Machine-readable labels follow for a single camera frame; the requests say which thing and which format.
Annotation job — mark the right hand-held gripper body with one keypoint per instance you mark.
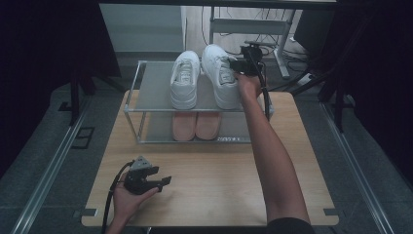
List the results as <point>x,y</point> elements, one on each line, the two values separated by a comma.
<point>251,61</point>

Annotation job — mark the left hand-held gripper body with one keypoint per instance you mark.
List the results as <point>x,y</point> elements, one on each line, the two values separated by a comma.
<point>138,182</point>

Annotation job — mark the white sneaker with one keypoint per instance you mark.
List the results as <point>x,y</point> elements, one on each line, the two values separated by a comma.
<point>214,65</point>
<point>183,94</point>

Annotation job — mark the metal shoe rack grey shelves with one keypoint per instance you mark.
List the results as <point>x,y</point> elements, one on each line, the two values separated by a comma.
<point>156,91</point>

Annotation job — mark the person's right hand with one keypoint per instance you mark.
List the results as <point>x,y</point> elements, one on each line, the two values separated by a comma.
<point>248,86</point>

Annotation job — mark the person's left hand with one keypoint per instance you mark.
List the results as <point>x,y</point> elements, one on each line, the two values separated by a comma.
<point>128,204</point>

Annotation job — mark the white power strip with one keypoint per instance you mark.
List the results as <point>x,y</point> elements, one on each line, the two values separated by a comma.
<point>305,79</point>

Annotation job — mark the dark box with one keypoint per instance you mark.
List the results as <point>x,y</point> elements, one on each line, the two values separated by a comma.
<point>313,32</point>

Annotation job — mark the white cabinet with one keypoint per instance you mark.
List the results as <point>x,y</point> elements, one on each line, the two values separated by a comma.
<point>142,29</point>

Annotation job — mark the black stand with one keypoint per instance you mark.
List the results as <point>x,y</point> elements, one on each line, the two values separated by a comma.
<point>74,97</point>
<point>339,107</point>

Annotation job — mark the person's black sleeve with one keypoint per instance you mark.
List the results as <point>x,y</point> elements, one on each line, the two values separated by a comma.
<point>290,227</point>

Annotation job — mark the dark curtain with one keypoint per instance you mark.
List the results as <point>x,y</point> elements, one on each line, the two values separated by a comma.
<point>32,65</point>
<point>389,81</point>

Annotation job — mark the white desk frame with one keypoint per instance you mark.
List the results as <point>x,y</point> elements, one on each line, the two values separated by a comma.
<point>250,26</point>

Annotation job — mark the metal floor rail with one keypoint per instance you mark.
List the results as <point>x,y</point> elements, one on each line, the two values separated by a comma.
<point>354,169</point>
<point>48,177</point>

